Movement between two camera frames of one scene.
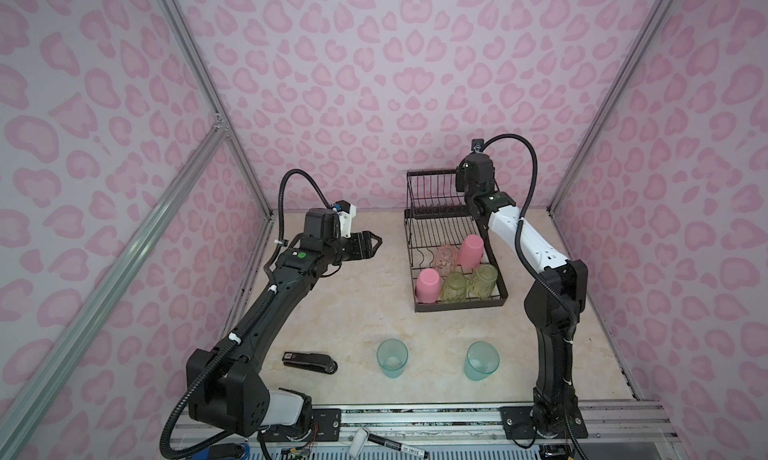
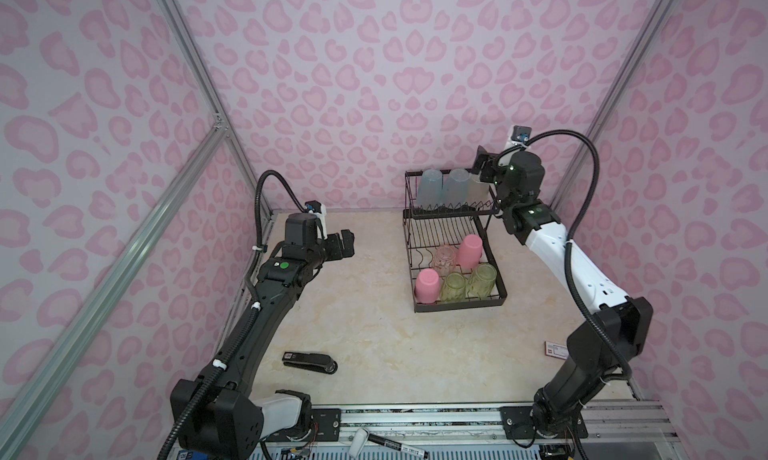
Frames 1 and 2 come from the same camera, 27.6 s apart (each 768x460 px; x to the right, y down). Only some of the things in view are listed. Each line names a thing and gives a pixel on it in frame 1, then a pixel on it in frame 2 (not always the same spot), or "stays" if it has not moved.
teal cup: (392, 354) → (456, 190)
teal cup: (481, 360) → (430, 189)
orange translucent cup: (446, 260) stays
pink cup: (471, 252) stays
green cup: (454, 289) stays
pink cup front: (427, 285) stays
